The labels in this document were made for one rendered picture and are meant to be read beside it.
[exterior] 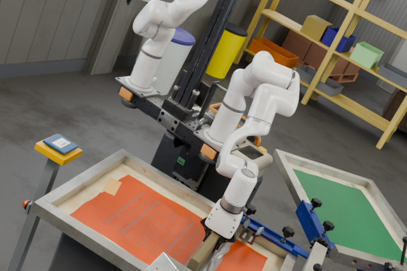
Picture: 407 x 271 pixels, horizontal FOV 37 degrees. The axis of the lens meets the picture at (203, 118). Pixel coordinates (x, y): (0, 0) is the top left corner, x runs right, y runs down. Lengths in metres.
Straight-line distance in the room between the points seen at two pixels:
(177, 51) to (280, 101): 3.67
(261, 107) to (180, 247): 0.54
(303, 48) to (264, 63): 6.86
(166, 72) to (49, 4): 1.33
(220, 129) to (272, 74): 0.44
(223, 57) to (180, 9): 4.51
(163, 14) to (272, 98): 0.66
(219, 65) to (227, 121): 4.54
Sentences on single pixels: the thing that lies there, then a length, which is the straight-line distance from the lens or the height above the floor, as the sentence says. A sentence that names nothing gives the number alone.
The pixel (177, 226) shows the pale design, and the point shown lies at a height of 0.95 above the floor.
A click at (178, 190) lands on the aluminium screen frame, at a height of 0.98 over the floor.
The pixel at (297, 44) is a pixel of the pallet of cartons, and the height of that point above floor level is 0.32.
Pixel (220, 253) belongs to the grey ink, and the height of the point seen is 0.96.
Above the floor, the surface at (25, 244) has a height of 0.50.
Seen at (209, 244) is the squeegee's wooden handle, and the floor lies 1.06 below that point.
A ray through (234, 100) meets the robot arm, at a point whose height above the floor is 1.34.
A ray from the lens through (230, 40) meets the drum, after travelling 6.79.
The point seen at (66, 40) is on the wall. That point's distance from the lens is 5.31.
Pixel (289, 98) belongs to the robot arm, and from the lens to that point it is 1.98.
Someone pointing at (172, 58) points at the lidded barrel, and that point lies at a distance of 5.60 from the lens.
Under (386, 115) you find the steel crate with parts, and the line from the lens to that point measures 8.21.
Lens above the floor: 2.08
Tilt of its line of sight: 21 degrees down
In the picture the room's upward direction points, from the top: 25 degrees clockwise
